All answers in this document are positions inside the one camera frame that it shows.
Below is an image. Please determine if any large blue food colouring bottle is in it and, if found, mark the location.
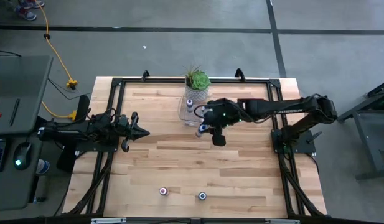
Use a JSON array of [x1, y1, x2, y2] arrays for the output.
[[195, 123, 208, 138]]

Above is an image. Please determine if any dark grey desk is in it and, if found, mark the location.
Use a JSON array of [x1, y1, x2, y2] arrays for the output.
[[0, 55, 54, 212]]

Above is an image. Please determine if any person's shoe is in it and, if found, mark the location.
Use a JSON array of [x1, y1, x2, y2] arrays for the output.
[[14, 6, 37, 22], [19, 0, 45, 9]]

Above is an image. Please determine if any grey metal frame bracket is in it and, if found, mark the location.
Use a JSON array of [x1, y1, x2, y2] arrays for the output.
[[265, 218, 301, 224], [90, 217, 127, 224]]

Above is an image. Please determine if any dark grey metal table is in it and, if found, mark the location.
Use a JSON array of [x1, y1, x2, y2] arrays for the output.
[[334, 77, 384, 183]]

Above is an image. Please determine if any yellow extension cable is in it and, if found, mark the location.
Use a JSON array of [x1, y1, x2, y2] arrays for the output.
[[34, 0, 79, 90], [40, 101, 78, 121]]

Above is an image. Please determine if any green succulent plant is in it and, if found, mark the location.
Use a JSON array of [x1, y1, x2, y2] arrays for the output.
[[182, 63, 212, 91]]

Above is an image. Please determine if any clear plastic container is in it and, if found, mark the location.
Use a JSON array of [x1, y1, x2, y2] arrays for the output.
[[178, 94, 211, 128]]

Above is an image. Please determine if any black aluminium frame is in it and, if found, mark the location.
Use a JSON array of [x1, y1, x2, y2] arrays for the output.
[[62, 68, 328, 224]]

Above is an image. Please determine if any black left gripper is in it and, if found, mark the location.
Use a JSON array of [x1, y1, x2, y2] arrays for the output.
[[116, 112, 151, 153]]

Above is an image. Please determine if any black angled panel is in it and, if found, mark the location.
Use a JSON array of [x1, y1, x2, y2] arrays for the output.
[[75, 95, 91, 123]]

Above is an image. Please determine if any white and blue cup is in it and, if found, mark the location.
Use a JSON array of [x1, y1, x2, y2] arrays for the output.
[[35, 158, 51, 175]]

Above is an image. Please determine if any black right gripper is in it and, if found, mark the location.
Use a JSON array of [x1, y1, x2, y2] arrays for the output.
[[204, 98, 232, 147]]

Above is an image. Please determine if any black pen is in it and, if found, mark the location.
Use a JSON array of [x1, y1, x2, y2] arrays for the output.
[[9, 98, 21, 127]]

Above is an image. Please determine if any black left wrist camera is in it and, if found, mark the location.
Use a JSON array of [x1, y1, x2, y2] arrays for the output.
[[115, 116, 130, 138]]

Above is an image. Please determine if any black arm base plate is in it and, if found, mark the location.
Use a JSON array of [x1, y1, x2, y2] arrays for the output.
[[73, 141, 119, 154], [271, 129, 322, 155]]

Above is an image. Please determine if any black computer mouse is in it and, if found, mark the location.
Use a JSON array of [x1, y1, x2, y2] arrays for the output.
[[12, 142, 33, 171]]

